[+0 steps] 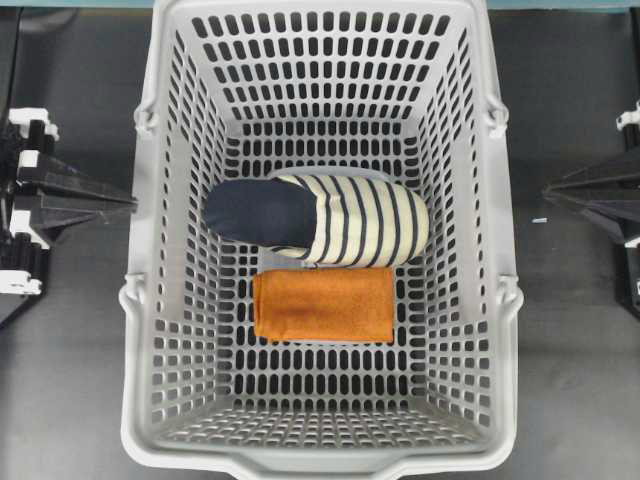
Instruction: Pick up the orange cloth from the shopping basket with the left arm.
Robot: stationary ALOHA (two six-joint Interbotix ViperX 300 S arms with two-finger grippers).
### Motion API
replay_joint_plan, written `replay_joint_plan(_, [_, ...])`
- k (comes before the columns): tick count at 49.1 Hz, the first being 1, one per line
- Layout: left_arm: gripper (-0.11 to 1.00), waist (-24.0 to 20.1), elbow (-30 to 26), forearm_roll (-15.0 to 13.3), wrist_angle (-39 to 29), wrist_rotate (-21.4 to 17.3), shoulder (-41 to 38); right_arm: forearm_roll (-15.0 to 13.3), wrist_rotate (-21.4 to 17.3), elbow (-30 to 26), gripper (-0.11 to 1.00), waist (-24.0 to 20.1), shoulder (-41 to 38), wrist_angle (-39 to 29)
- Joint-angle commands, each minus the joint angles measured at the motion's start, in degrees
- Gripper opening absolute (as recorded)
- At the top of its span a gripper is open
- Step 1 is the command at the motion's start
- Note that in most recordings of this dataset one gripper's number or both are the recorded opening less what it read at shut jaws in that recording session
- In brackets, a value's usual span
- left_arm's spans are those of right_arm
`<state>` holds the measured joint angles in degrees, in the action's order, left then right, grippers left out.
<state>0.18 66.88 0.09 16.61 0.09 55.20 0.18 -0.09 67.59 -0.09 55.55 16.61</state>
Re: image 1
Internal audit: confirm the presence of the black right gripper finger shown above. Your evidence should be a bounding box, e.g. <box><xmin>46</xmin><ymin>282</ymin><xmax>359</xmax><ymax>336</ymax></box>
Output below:
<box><xmin>547</xmin><ymin>197</ymin><xmax>639</xmax><ymax>246</ymax></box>
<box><xmin>544</xmin><ymin>152</ymin><xmax>639</xmax><ymax>199</ymax></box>

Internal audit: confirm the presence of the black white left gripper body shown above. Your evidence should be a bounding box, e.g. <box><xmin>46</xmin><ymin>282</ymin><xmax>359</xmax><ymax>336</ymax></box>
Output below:
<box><xmin>1</xmin><ymin>108</ymin><xmax>59</xmax><ymax>295</ymax></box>

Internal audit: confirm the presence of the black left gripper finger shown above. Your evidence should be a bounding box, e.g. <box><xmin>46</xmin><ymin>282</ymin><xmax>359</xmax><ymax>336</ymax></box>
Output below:
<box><xmin>32</xmin><ymin>153</ymin><xmax>137</xmax><ymax>205</ymax></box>
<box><xmin>29</xmin><ymin>202</ymin><xmax>137</xmax><ymax>239</ymax></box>

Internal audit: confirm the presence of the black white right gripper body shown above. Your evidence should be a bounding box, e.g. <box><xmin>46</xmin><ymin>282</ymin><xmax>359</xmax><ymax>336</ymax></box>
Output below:
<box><xmin>616</xmin><ymin>102</ymin><xmax>639</xmax><ymax>310</ymax></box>

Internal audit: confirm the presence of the orange cloth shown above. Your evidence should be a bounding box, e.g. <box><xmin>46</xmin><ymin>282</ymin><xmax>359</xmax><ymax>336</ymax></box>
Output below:
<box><xmin>252</xmin><ymin>268</ymin><xmax>395</xmax><ymax>343</ymax></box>

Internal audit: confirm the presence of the grey plastic shopping basket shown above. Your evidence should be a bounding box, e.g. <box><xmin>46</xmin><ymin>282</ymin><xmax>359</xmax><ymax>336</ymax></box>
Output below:
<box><xmin>119</xmin><ymin>1</ymin><xmax>523</xmax><ymax>479</ymax></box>

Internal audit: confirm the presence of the navy striped cream slipper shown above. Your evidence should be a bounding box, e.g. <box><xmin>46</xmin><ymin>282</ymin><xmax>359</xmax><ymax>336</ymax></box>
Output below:
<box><xmin>203</xmin><ymin>173</ymin><xmax>430</xmax><ymax>268</ymax></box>

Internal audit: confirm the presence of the black cable at left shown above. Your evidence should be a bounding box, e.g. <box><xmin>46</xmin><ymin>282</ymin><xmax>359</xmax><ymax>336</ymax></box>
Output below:
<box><xmin>0</xmin><ymin>0</ymin><xmax>27</xmax><ymax>121</ymax></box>

